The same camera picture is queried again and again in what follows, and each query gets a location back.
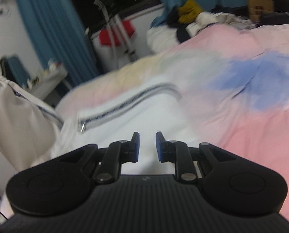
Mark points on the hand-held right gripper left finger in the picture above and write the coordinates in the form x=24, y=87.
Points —
x=135, y=148

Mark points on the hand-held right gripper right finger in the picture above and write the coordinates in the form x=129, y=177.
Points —
x=159, y=148

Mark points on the white pants with striped trim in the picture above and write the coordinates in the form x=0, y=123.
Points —
x=125, y=116

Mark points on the pile of clothes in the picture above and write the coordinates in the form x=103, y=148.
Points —
x=207, y=21

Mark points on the pastel tie-dye bed blanket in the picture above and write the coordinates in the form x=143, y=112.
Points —
x=231, y=89

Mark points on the white pillow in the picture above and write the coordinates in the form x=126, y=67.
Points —
x=160, y=38

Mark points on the white side table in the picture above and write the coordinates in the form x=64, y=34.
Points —
x=47, y=80

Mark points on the white storage box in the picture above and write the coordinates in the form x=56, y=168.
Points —
x=125, y=36

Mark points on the red cloth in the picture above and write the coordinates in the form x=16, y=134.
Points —
x=115, y=34

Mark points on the metal folding rack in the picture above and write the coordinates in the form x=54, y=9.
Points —
x=117, y=29

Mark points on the yellow garment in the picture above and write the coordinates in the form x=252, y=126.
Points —
x=189, y=11

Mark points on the black chair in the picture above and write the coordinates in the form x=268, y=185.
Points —
x=13, y=68

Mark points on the brown paper bag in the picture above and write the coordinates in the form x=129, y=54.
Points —
x=259, y=6

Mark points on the black bag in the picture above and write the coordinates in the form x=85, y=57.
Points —
x=279, y=11

